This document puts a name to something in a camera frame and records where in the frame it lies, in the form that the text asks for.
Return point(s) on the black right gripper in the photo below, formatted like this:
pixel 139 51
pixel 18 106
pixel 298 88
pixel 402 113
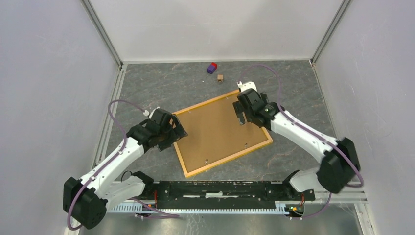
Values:
pixel 239 109

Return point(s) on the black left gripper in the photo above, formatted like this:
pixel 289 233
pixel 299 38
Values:
pixel 176 133

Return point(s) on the brown cardboard backing board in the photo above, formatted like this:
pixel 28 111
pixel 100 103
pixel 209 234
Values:
pixel 217 136

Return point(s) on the yellow wooden picture frame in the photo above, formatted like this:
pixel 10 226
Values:
pixel 223 160

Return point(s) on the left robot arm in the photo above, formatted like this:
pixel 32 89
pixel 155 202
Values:
pixel 86 200

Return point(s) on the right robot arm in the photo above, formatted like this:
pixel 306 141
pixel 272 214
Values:
pixel 337 158

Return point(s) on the wooden letter cube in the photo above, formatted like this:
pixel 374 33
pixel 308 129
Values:
pixel 220 78

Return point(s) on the purple and red block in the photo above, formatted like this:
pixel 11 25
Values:
pixel 212 68

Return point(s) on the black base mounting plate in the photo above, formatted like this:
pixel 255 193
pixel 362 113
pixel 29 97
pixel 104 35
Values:
pixel 225 194

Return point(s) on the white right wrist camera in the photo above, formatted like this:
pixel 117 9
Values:
pixel 246 86

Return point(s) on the aluminium rail frame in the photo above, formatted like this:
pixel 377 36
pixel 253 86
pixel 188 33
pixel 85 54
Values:
pixel 231 122

